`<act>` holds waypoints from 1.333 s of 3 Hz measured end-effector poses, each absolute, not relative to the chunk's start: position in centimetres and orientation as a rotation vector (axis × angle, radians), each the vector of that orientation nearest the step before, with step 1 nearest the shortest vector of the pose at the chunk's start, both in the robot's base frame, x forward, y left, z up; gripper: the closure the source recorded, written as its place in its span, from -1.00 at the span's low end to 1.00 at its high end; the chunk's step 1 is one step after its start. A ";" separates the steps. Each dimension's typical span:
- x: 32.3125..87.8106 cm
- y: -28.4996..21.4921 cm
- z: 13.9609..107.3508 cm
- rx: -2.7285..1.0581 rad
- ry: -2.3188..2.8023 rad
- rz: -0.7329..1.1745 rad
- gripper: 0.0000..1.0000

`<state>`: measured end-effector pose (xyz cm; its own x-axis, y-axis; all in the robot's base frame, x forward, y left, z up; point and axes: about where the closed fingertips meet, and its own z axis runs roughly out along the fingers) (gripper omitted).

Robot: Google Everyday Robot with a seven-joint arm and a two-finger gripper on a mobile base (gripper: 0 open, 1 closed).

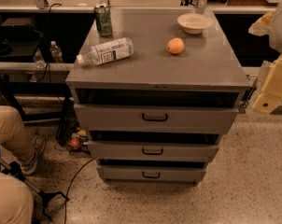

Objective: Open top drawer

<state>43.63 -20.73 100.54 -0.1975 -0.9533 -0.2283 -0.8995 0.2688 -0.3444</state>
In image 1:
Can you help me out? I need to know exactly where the small standing water bottle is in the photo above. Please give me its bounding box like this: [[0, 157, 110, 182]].
[[49, 41, 63, 63]]

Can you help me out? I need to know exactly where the grey metal drawer cabinet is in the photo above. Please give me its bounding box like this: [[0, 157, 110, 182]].
[[65, 7, 252, 187]]

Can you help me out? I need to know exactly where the grey middle drawer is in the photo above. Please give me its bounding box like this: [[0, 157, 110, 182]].
[[88, 141, 219, 162]]

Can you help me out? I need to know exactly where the green soda can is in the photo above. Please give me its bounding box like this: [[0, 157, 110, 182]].
[[94, 3, 113, 37]]

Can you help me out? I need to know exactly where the clear plastic water bottle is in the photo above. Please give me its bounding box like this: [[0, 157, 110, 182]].
[[77, 37, 134, 65]]

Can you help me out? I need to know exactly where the red apple on floor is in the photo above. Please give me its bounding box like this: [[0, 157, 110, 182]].
[[68, 138, 81, 150]]

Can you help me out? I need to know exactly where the black grabber stick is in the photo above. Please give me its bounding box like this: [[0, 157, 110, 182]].
[[0, 158, 69, 221]]

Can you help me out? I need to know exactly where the grey bottom drawer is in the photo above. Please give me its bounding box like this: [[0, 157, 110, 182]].
[[97, 165, 206, 183]]

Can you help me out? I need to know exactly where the orange fruit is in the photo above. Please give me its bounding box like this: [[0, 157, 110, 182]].
[[167, 37, 184, 55]]

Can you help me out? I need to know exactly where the grey drawer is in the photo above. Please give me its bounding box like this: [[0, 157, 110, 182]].
[[97, 165, 206, 183], [88, 141, 219, 162], [74, 105, 238, 134]]

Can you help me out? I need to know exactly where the grey top drawer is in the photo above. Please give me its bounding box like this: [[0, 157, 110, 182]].
[[74, 105, 238, 134]]

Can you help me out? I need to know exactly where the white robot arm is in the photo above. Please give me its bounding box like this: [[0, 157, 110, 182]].
[[248, 2, 282, 114]]

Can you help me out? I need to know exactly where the grey sneaker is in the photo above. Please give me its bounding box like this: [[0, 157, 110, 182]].
[[21, 136, 46, 175]]

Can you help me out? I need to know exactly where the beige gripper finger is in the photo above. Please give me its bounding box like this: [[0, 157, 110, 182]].
[[248, 11, 275, 36], [251, 91, 282, 115]]

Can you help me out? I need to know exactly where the black floor cable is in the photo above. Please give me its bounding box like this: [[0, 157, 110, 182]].
[[63, 158, 96, 224]]

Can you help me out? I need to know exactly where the person leg in khaki trousers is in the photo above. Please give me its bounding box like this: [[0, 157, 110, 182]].
[[0, 105, 35, 165]]

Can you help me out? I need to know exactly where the white paper bowl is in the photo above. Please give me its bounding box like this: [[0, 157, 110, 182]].
[[177, 13, 212, 35]]

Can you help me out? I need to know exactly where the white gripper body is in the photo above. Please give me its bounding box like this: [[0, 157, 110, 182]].
[[261, 55, 282, 102]]

